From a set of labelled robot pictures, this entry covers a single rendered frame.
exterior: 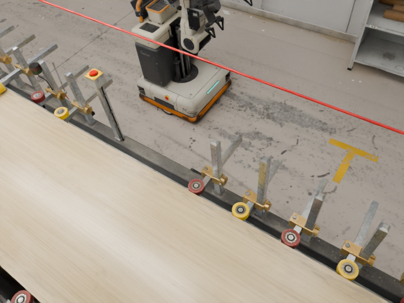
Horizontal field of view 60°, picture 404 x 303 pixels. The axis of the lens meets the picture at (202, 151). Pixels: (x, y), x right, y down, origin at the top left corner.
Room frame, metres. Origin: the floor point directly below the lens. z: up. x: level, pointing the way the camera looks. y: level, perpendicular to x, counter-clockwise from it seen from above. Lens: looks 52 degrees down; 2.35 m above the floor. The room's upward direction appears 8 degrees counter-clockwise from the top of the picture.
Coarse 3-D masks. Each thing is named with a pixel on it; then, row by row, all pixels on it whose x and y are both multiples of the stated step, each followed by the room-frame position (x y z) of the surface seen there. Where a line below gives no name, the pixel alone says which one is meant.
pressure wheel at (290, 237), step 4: (284, 232) 0.63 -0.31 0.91; (288, 232) 0.63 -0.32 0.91; (292, 232) 0.62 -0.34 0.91; (296, 232) 0.62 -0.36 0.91; (284, 236) 0.61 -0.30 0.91; (288, 236) 0.61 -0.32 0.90; (292, 236) 0.60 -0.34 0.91; (296, 236) 0.60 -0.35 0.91; (284, 240) 0.59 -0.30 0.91; (288, 240) 0.59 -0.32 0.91; (292, 240) 0.59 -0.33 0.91; (296, 240) 0.58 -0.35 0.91; (288, 244) 0.57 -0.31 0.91; (292, 244) 0.57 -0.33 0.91; (296, 244) 0.57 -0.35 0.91; (292, 248) 0.56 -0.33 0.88
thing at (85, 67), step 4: (84, 64) 2.07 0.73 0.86; (80, 68) 2.03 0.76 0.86; (84, 68) 2.03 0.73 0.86; (88, 68) 2.06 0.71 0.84; (76, 72) 1.99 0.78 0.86; (80, 72) 2.00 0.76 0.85; (76, 76) 1.97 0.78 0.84; (64, 80) 1.93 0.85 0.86; (60, 84) 1.89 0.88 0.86; (64, 84) 1.89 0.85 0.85; (68, 84) 1.91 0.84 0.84; (60, 88) 1.86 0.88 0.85; (48, 92) 1.83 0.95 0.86; (48, 96) 1.79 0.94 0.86; (52, 96) 1.81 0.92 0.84; (44, 100) 1.76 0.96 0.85; (48, 100) 1.78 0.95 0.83; (40, 104) 1.73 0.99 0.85
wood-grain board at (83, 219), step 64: (0, 128) 1.51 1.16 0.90; (64, 128) 1.44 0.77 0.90; (0, 192) 1.04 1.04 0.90; (64, 192) 0.99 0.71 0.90; (128, 192) 0.94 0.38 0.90; (0, 256) 0.70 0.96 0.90; (64, 256) 0.66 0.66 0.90; (128, 256) 0.62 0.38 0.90; (192, 256) 0.58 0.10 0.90; (256, 256) 0.54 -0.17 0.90
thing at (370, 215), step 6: (372, 204) 0.74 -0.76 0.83; (378, 204) 0.74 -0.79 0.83; (372, 210) 0.71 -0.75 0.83; (366, 216) 0.69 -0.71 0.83; (372, 216) 0.68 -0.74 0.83; (366, 222) 0.66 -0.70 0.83; (360, 228) 0.63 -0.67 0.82; (366, 228) 0.63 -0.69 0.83; (360, 234) 0.61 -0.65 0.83; (360, 240) 0.58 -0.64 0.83; (348, 258) 0.51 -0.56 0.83; (354, 258) 0.51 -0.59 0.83
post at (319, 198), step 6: (318, 192) 0.69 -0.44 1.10; (318, 198) 0.66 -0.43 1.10; (324, 198) 0.66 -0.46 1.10; (312, 204) 0.67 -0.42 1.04; (318, 204) 0.66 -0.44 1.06; (312, 210) 0.67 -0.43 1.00; (318, 210) 0.65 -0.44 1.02; (312, 216) 0.66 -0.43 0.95; (306, 222) 0.67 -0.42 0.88; (312, 222) 0.66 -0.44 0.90; (312, 228) 0.65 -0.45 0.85; (306, 234) 0.66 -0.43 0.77
